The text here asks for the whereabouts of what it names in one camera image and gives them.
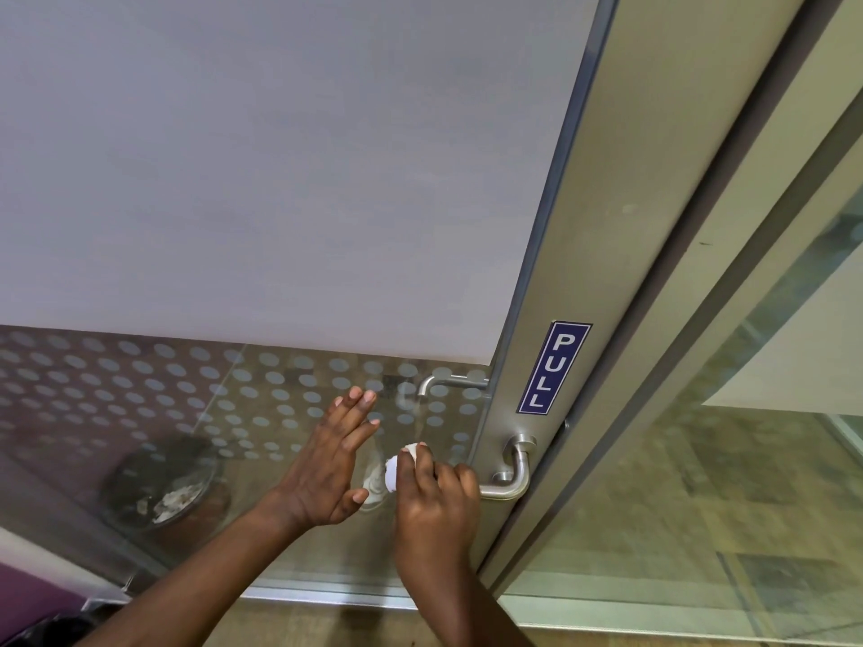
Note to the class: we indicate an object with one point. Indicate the person's left hand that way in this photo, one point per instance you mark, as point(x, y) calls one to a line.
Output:
point(317, 478)

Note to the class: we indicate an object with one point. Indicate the person's right hand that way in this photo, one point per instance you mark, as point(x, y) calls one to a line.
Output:
point(435, 525)

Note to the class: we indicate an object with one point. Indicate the person's left middle finger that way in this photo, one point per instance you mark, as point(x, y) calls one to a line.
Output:
point(359, 417)

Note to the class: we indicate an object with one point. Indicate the person's right thumb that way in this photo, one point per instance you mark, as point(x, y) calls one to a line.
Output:
point(402, 475)

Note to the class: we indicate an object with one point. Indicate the person's left thumb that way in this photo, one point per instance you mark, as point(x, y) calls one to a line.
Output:
point(352, 505)

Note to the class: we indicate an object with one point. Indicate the person's left little finger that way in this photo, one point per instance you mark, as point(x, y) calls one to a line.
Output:
point(330, 415)

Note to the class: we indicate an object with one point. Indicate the white tissue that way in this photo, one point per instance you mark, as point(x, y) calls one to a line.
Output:
point(390, 475)

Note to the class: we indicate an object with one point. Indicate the person's right forearm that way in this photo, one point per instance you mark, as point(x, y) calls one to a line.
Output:
point(458, 609)

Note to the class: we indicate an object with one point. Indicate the person's left forearm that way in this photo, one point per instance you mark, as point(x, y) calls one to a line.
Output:
point(202, 579)

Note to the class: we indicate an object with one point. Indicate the round dark waste bin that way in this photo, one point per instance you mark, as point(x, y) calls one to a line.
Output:
point(158, 485)

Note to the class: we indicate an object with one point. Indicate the blue door sign sticker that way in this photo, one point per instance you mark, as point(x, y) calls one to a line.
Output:
point(554, 367)

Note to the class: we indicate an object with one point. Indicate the frosted dotted glass door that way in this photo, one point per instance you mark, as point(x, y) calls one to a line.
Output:
point(283, 168)

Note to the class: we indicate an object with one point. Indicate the fixed clear glass panel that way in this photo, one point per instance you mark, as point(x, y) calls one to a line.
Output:
point(674, 505)

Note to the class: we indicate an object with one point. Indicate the purple seat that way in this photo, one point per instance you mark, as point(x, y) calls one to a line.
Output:
point(30, 596)

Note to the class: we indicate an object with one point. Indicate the silver aluminium door frame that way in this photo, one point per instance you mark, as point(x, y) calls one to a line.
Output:
point(681, 309)

